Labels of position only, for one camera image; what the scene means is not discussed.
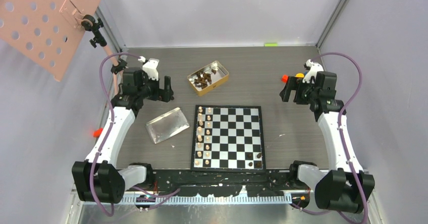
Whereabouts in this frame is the silver tin lid tray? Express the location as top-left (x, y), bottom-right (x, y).
top-left (146, 107), bottom-right (190, 144)

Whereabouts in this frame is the black white chessboard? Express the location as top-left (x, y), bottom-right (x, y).
top-left (190, 105), bottom-right (266, 173)

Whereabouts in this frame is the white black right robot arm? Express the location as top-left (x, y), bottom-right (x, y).
top-left (280, 71), bottom-right (375, 213)

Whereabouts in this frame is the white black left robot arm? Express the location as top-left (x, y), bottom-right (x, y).
top-left (72, 67), bottom-right (174, 204)

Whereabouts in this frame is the gold tin with dark pieces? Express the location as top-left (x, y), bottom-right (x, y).
top-left (187, 61), bottom-right (230, 96)

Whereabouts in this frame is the red toy block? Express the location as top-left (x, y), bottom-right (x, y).
top-left (281, 75), bottom-right (289, 83)

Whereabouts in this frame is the green tape marker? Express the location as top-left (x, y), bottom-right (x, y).
top-left (263, 42), bottom-right (278, 47)

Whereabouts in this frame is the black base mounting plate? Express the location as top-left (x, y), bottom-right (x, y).
top-left (141, 169), bottom-right (307, 197)

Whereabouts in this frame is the pink perforated music stand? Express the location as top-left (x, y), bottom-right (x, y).
top-left (1, 0), bottom-right (112, 82)

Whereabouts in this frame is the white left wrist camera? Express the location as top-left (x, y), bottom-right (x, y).
top-left (138, 56), bottom-right (159, 81)

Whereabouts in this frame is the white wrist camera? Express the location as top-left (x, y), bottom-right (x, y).
top-left (302, 60), bottom-right (324, 84)
top-left (138, 56), bottom-right (159, 81)

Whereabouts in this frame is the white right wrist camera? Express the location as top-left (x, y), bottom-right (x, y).
top-left (302, 60), bottom-right (324, 84)

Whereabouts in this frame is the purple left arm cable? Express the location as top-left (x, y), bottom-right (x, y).
top-left (89, 52), bottom-right (181, 217)

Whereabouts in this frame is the orange clip on rail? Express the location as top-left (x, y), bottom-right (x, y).
top-left (93, 128), bottom-right (103, 138)

